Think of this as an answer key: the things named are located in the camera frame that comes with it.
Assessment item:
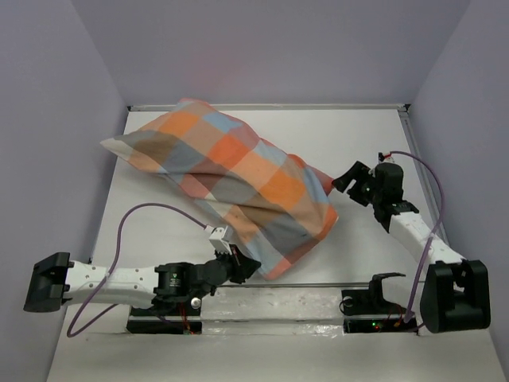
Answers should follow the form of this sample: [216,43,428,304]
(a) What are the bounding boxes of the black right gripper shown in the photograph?
[329,161,382,206]

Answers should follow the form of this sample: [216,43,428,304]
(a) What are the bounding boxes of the multicolour patchwork pillowcase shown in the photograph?
[103,99,338,279]

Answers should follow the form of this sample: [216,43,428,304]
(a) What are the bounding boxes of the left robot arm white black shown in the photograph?
[23,248,261,314]

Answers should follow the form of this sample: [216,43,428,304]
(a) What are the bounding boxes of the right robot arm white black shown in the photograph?
[332,154,491,333]

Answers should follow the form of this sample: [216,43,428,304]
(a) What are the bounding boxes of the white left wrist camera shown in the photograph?
[204,225,233,255]

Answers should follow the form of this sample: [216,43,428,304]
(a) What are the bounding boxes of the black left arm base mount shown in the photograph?
[126,283,207,334]

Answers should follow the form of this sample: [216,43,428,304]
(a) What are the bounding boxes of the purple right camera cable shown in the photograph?
[391,150,445,323]

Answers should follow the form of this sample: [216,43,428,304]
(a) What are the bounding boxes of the purple camera cable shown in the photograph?
[391,150,445,323]
[65,202,210,337]

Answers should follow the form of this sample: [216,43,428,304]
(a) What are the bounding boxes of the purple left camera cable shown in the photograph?
[65,202,210,337]

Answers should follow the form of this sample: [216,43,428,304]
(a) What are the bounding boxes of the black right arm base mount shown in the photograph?
[339,272,421,334]

